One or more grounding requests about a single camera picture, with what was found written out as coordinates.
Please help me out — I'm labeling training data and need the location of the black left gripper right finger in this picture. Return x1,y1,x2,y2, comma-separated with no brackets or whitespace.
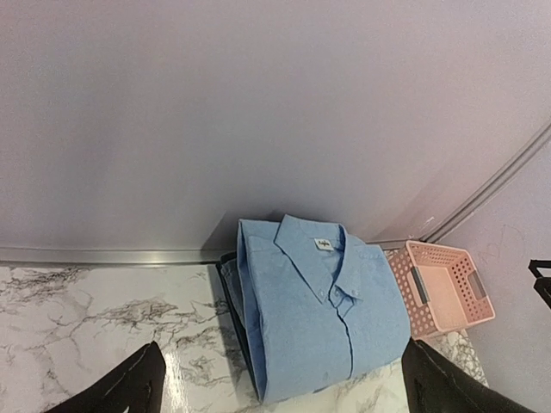
401,339,531,413

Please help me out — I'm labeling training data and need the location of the folded dark blue garment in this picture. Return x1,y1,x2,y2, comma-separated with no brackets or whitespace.
215,251,256,388

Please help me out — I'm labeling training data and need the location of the pink perforated plastic basket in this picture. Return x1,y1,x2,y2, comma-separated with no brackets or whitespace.
389,240,496,340

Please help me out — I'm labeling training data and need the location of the right aluminium corner post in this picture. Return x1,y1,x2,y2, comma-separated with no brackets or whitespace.
424,128,551,244

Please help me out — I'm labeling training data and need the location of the aluminium back table edge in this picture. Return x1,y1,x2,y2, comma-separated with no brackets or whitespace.
1,245,237,267

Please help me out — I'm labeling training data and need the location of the light blue shirt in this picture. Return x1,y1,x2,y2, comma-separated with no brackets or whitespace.
228,215,410,403

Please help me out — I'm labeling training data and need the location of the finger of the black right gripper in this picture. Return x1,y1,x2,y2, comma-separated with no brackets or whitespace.
528,260,551,308

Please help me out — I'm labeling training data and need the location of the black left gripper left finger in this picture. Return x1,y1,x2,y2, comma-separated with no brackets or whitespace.
48,342,166,413

